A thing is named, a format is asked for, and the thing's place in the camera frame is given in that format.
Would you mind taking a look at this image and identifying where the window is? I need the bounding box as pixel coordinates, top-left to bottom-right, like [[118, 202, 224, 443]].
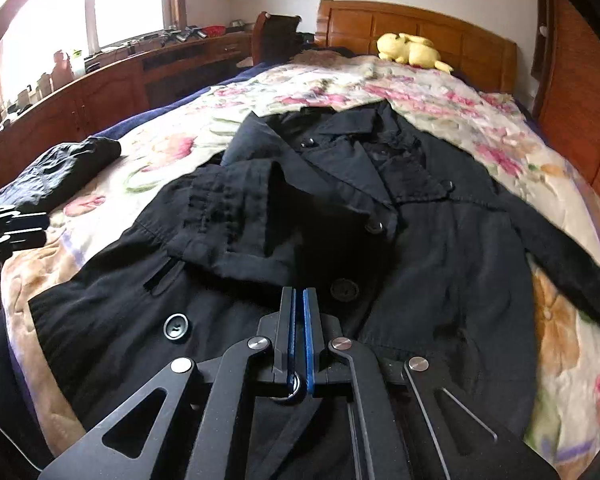
[[0, 0, 186, 108]]

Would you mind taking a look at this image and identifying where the yellow plush toy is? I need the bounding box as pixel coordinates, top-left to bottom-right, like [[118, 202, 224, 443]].
[[376, 32, 455, 74]]

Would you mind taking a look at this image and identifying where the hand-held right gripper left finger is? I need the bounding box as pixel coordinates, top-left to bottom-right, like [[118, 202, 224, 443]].
[[37, 286, 301, 480]]

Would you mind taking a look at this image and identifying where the blue bed sheet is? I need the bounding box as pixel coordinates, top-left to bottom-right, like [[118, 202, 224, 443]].
[[92, 57, 261, 141]]

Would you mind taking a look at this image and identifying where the black coat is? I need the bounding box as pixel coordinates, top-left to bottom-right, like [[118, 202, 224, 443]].
[[30, 100, 600, 480]]

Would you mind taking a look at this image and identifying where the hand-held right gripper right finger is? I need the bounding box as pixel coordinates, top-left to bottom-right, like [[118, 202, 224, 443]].
[[302, 287, 561, 480]]

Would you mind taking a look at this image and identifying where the dark folded cloth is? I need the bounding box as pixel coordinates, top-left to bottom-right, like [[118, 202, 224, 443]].
[[0, 137, 123, 211]]

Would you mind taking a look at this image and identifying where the long wooden cabinet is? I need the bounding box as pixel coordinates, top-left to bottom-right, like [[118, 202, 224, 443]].
[[0, 30, 256, 191]]

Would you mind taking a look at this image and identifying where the wooden chair with dark cloth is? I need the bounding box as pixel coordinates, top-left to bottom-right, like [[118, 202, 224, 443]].
[[252, 10, 302, 66]]

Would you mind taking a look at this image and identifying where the wooden slatted wardrobe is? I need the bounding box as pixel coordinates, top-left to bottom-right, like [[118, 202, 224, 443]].
[[530, 0, 600, 206]]

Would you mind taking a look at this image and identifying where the wooden bed headboard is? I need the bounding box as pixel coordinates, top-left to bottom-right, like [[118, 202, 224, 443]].
[[314, 0, 518, 93]]

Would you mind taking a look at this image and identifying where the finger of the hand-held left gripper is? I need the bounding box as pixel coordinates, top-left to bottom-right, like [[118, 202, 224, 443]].
[[0, 205, 49, 230], [0, 229, 47, 262]]

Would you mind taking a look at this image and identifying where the row of small bottles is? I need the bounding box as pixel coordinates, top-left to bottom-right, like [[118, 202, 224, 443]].
[[0, 49, 88, 111]]

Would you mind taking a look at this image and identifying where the floral quilted blanket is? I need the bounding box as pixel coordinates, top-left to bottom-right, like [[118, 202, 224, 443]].
[[0, 52, 600, 461]]

